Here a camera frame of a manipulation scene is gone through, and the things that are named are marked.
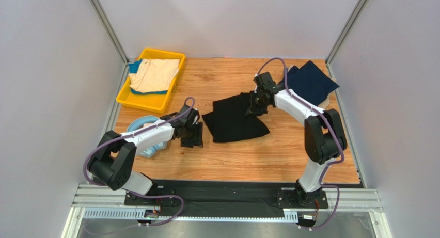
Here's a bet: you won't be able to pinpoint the cream t shirt in tray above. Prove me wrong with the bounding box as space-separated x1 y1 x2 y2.
129 59 179 92

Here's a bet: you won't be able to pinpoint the light blue headphones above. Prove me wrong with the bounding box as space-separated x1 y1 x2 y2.
127 115 168 158

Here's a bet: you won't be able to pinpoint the purple cable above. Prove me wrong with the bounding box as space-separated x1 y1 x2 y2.
83 96 197 228
256 57 346 231

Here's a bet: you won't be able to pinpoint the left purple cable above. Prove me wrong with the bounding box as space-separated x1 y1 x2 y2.
83 96 197 228

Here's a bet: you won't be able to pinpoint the teal t shirt in tray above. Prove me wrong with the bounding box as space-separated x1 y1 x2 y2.
128 59 167 95

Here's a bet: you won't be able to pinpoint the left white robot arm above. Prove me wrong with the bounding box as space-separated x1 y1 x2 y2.
83 105 203 196

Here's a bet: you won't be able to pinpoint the black t shirt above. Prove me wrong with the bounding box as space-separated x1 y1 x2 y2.
202 93 270 143

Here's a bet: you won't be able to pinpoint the folded navy t shirt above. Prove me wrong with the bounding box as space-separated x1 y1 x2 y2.
287 61 339 106

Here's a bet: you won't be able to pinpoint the yellow plastic tray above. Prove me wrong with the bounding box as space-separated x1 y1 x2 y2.
116 48 185 113

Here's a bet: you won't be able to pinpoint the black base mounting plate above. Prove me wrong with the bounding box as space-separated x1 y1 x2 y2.
124 180 328 218

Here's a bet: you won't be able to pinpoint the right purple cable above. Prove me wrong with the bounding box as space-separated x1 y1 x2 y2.
256 57 346 231

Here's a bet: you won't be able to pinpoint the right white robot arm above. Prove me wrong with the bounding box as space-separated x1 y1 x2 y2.
246 72 348 200

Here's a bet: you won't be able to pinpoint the aluminium frame rail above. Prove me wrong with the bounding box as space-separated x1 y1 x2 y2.
84 0 128 150

